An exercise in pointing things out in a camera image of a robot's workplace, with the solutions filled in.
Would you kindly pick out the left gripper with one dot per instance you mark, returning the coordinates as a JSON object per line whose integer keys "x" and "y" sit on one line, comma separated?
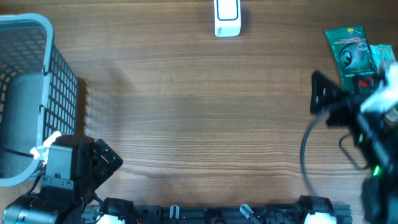
{"x": 104, "y": 169}

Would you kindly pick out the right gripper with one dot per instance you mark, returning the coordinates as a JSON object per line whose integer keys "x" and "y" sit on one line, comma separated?
{"x": 333, "y": 91}

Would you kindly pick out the green snack bag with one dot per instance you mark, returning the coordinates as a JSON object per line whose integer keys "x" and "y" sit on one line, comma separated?
{"x": 353, "y": 58}

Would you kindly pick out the light blue tissue pack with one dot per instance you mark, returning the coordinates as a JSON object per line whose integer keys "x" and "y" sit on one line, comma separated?
{"x": 382, "y": 55}

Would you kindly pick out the small jar green lid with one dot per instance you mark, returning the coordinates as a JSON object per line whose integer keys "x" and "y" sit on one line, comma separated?
{"x": 391, "y": 117}

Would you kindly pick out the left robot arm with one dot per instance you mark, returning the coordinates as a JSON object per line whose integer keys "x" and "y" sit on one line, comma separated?
{"x": 76, "y": 167}

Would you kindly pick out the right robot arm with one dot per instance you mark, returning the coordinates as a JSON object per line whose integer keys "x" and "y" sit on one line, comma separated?
{"x": 376, "y": 142}

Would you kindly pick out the white barcode scanner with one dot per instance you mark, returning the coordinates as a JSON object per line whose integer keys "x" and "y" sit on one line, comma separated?
{"x": 227, "y": 14}

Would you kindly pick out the grey plastic shopping basket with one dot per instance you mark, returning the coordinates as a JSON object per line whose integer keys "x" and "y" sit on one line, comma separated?
{"x": 39, "y": 94}

